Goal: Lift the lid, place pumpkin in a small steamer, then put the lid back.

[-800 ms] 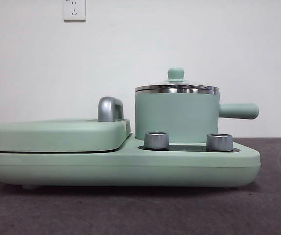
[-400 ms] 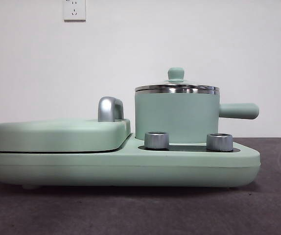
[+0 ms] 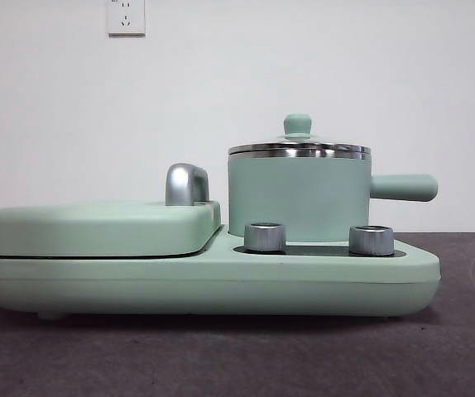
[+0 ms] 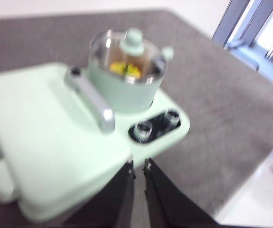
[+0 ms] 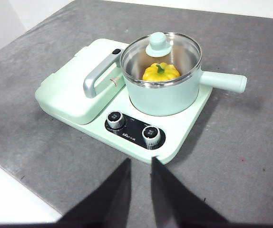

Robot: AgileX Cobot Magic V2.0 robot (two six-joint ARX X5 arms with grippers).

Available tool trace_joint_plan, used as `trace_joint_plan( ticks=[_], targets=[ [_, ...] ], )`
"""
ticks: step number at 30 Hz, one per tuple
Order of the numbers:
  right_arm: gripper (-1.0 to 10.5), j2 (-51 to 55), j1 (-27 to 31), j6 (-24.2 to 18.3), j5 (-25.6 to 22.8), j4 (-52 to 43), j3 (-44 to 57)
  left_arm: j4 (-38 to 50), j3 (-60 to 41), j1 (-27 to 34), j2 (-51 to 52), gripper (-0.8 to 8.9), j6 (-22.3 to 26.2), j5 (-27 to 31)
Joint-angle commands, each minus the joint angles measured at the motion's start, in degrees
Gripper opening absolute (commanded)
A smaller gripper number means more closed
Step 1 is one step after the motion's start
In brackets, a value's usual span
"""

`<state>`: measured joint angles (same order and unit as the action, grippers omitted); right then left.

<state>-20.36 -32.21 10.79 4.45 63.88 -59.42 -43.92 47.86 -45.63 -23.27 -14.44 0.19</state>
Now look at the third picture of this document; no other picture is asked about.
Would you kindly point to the white wall socket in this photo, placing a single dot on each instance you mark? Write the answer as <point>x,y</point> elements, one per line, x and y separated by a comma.
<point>126,18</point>

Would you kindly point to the silver control knob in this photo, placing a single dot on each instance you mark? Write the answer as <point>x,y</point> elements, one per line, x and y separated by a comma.
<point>372,240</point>
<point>264,237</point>

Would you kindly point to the mint green breakfast machine base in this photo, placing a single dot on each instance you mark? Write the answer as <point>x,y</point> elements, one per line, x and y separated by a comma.
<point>97,285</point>

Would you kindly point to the mint green griddle cover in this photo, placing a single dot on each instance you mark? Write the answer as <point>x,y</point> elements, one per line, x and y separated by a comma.
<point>88,227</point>

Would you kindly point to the glass lid with green knob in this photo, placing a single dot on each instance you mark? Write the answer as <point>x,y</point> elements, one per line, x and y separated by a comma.
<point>297,124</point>

